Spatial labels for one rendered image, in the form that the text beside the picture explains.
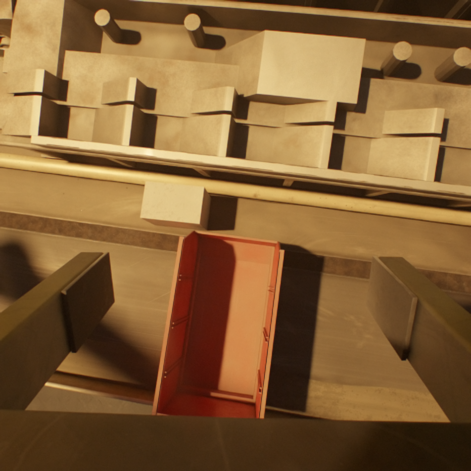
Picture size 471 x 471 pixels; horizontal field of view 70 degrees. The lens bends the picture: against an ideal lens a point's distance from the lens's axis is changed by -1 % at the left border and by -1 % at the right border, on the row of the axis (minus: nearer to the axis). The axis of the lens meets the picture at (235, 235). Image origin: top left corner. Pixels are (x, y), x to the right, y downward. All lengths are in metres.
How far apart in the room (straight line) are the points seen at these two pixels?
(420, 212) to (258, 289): 0.37
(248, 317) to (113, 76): 0.55
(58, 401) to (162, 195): 0.90
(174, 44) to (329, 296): 0.61
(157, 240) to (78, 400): 0.73
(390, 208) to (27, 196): 0.82
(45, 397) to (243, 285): 0.88
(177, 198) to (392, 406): 0.61
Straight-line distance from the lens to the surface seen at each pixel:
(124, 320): 0.82
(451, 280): 0.86
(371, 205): 0.78
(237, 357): 0.77
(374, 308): 0.17
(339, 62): 0.65
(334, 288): 0.77
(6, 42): 1.09
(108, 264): 0.17
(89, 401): 1.35
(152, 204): 0.70
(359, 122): 0.67
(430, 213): 0.82
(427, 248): 0.84
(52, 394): 1.40
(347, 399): 0.82
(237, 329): 0.76
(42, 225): 0.92
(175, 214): 0.69
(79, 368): 0.87
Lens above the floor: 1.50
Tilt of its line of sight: 82 degrees down
